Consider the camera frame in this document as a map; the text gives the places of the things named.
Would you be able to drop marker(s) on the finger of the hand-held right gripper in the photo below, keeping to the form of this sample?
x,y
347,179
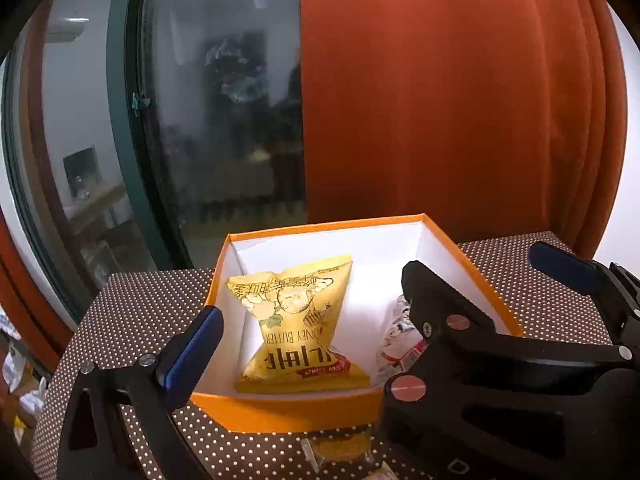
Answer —
x,y
560,266
440,300

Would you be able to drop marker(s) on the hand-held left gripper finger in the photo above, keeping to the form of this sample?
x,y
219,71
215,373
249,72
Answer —
x,y
192,355

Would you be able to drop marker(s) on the white printed snack packet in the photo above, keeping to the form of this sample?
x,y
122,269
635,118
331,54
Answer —
x,y
395,350

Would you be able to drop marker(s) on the orange cardboard box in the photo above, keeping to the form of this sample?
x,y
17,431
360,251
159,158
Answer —
x,y
280,410

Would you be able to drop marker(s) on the yellow snack packet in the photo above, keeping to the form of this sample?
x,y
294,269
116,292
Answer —
x,y
295,310

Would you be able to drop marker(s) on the small clear yellow snack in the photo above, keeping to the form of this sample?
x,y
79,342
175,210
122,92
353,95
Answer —
x,y
340,447

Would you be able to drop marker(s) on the brown dotted tablecloth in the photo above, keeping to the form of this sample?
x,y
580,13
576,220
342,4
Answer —
x,y
150,300

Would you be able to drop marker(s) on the narrow orange curtain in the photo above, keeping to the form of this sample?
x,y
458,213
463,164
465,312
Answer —
x,y
30,300

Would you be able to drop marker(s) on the white plastic bag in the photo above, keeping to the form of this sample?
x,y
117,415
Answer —
x,y
14,367

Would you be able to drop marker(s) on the patterned white cloth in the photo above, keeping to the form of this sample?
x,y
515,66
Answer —
x,y
9,322

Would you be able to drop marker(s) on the wide orange curtain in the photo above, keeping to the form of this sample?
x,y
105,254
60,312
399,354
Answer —
x,y
450,110

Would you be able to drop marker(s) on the green framed window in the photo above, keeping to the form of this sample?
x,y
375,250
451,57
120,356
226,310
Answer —
x,y
225,160

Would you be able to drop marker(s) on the green window latch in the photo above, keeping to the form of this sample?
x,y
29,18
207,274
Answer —
x,y
137,102

